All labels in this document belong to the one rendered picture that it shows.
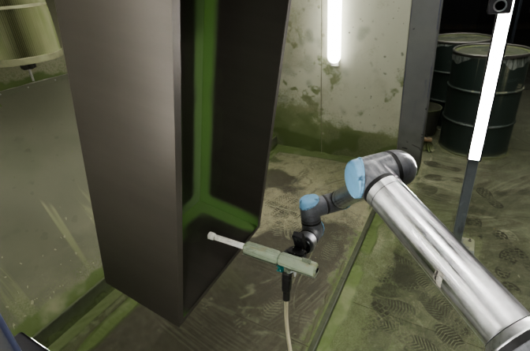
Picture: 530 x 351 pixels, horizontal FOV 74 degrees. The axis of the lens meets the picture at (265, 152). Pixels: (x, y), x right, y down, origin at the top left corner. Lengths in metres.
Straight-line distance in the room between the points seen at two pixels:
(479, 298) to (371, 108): 2.25
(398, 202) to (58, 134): 1.85
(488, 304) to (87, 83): 1.04
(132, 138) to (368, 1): 2.20
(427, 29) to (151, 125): 2.23
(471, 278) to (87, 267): 1.77
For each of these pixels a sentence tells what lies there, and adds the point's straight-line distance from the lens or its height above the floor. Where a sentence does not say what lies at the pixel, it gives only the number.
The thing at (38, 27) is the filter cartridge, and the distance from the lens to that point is 1.97.
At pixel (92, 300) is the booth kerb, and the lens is 2.16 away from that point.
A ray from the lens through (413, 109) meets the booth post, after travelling 2.92.
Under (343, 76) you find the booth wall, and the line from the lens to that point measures 2.97.
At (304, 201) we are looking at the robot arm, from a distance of 1.59.
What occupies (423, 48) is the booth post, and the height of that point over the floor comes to 1.01.
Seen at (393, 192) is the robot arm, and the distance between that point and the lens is 1.01.
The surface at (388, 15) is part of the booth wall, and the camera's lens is 2.81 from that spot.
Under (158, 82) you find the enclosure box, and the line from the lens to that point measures 0.83.
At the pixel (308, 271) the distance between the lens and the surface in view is 1.38.
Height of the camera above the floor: 1.52
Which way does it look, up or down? 26 degrees down
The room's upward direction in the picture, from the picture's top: 5 degrees counter-clockwise
